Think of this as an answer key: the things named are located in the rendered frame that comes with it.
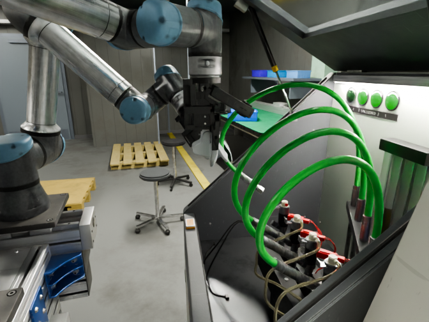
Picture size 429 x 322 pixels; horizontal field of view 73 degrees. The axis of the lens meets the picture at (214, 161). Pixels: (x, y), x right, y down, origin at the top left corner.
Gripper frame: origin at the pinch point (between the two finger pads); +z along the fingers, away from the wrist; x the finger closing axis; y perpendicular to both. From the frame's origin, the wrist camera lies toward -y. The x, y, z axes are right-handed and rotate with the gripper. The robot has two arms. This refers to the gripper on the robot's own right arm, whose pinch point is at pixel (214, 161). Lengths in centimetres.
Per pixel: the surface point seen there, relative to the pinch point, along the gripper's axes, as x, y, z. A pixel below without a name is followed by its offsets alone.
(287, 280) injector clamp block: 14.1, -15.4, 25.9
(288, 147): 18.3, -11.3, -7.7
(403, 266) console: 39.0, -20.0, 3.7
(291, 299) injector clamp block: 19.9, -14.0, 26.0
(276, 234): 10.5, -13.4, 15.6
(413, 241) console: 38.7, -20.9, 0.1
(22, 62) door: -595, 308, -38
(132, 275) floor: -120, 45, 124
